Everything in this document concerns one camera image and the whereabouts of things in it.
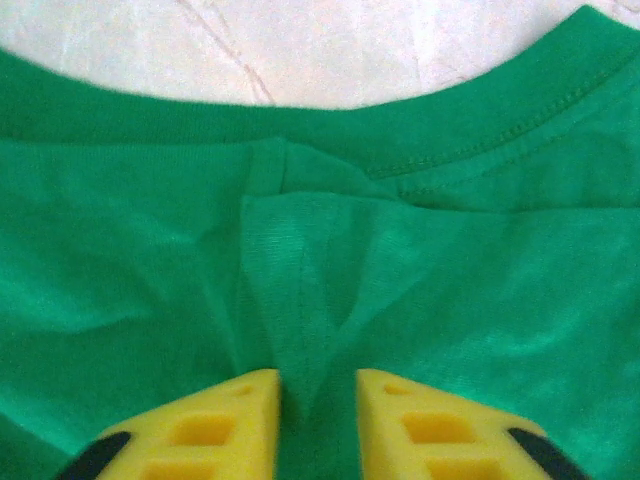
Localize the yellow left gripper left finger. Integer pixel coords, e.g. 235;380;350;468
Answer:
57;368;282;480

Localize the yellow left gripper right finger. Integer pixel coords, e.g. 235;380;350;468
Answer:
355;368;589;480

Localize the green t-shirt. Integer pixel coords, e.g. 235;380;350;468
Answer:
0;4;640;480

